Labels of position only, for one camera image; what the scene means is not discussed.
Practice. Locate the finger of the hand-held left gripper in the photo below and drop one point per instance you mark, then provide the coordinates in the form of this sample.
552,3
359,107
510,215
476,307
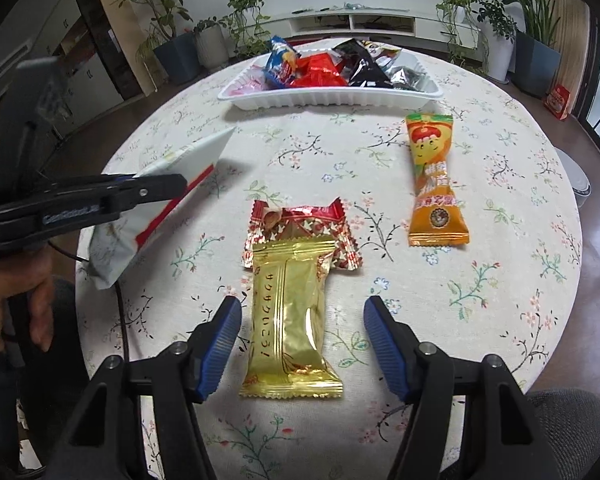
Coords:
145,187

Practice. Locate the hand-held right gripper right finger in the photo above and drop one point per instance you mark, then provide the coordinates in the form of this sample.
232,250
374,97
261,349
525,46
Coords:
382,350

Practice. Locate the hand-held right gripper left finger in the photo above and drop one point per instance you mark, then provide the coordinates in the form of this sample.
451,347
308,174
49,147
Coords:
220,350

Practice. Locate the white snack bag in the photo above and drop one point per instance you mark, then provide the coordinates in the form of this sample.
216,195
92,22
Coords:
190,160

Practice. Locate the gold snack packet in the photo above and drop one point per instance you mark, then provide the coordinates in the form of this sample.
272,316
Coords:
287,310

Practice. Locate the blue roll cake packet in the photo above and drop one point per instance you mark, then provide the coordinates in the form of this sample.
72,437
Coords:
280,57

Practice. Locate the white plastic tray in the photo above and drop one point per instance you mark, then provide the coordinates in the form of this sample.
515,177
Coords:
330,97

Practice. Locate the large red snack bag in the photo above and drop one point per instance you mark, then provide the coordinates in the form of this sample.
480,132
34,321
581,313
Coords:
317,72

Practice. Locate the black snack packet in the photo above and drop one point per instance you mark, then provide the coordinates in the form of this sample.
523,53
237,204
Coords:
365,69

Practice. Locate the person's left hand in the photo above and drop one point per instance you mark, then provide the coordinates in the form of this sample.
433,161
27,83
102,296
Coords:
25,280

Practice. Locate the wooden cabinet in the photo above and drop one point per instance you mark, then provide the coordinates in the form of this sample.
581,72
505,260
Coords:
95,50

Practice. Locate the tall plant in blue pot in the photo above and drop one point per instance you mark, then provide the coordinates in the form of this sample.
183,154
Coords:
175,57

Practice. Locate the pink candy packet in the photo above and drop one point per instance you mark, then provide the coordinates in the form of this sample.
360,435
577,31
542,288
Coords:
250,85

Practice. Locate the red star-patterned snack packet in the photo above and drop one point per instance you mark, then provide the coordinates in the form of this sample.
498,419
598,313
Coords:
300,220

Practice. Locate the small plant in grey pot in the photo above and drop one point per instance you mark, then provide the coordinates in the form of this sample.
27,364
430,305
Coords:
211,45

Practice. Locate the orange cartoon snack packet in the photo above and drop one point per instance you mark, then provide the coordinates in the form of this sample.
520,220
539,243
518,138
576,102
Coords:
435,180

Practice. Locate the trailing green plant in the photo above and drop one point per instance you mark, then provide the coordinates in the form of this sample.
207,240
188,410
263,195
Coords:
247,20

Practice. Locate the grey chair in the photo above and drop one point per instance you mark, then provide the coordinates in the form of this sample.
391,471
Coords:
575,435

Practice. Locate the white round appliance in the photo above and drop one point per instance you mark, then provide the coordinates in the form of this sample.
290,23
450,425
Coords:
575,175

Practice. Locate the dark silver candy packet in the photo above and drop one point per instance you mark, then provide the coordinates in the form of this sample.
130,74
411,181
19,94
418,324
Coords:
407,79

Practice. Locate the red box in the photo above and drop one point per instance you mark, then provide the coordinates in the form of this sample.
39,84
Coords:
557,101

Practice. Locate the white TV cabinet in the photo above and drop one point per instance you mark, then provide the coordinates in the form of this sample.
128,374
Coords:
405,22

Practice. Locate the plant in white pot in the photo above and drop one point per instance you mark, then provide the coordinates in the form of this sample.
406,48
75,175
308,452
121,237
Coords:
497,50

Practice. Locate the large-leaf plant in blue pot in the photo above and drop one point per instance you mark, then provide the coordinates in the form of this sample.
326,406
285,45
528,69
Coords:
537,60

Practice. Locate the hanging vine plant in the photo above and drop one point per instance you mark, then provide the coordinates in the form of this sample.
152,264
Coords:
455,15

